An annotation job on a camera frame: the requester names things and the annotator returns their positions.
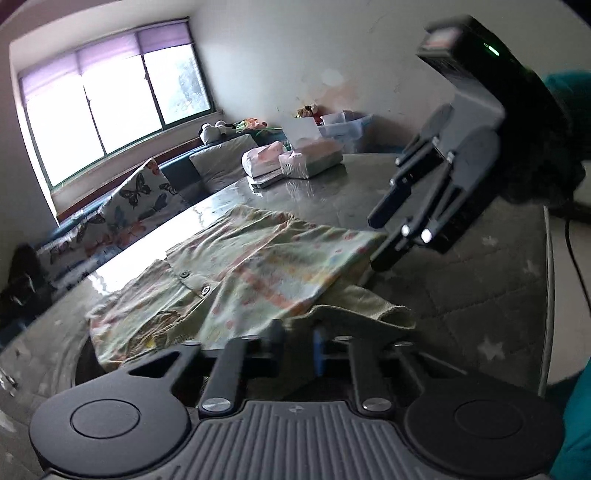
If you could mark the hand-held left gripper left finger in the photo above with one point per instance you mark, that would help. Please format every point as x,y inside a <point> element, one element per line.
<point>272,344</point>

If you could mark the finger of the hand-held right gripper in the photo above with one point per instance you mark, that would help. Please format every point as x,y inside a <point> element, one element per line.
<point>392,251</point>
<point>390,203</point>

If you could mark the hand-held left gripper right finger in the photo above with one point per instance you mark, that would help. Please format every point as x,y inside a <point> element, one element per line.
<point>319,353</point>

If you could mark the floral patterned garment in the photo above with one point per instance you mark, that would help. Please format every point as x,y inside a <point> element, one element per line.
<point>258,267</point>

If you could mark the person's right forearm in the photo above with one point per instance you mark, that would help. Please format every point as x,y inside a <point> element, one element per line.
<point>545,147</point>

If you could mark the large pink tissue pack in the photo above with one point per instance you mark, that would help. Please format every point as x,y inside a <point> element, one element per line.
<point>323,154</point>

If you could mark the clear plastic storage box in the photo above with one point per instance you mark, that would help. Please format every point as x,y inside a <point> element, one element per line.
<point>348,129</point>

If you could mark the white paper box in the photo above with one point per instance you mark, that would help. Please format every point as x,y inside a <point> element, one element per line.
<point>300,128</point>

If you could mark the brown plush toy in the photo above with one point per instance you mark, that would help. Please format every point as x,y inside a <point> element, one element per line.
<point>308,112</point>

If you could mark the flat grey book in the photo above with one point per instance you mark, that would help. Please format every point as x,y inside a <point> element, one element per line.
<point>268,180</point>

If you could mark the colourful soft toy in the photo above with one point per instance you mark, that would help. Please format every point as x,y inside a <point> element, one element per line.
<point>251,124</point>

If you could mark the grey pillow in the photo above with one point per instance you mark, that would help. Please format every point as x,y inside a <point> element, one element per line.
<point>221,161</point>

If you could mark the round black table cooktop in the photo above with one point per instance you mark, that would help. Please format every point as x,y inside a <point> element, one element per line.
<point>99,364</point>

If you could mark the white plush toy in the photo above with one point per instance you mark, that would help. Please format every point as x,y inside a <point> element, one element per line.
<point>214,131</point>

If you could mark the blue sofa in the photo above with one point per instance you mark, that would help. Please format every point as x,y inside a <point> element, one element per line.
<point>178,173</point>

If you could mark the person's teal clothing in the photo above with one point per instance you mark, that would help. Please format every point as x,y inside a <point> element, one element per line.
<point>577,429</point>

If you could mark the black bag on sofa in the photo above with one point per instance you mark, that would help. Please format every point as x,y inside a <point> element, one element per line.
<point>21,281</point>

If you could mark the green framed window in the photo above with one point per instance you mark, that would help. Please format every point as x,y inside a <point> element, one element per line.
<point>115,101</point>

